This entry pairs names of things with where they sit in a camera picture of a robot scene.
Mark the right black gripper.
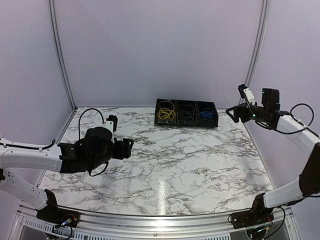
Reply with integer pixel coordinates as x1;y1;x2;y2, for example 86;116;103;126
225;102;268;123

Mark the dark grey wire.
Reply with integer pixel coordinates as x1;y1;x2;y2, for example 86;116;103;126
178;109;195;122
178;103;196;122

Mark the yellow wire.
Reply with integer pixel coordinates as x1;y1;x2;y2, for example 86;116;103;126
156;100;176;122

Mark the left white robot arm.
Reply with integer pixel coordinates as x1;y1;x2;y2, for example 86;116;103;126
0;127;134;223

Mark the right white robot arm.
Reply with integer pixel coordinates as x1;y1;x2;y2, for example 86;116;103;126
225;84;320;224

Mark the black compartment tray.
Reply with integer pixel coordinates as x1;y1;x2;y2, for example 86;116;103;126
154;98;219;129

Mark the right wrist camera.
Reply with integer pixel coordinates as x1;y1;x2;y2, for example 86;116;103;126
238;84;256;106

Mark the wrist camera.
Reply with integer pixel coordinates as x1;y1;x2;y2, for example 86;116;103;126
238;84;256;106
102;115;118;142

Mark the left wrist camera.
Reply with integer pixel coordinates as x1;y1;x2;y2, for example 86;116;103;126
102;115;118;142

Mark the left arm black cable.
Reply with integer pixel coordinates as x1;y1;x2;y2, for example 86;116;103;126
77;107;110;177

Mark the right aluminium frame post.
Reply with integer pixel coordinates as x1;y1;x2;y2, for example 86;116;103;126
244;0;270;87

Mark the aluminium frame post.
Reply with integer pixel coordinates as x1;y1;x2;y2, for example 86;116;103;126
47;0;77;111
244;0;270;87

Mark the aluminium front rail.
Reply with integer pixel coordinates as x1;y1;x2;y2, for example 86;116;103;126
14;197;295;240

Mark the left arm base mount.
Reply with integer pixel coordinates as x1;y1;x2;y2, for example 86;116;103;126
36;189;80;228

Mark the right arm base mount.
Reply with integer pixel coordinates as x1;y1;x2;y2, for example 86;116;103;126
227;193;274;229

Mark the left aluminium frame post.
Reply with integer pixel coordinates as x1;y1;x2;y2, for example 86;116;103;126
47;0;77;111

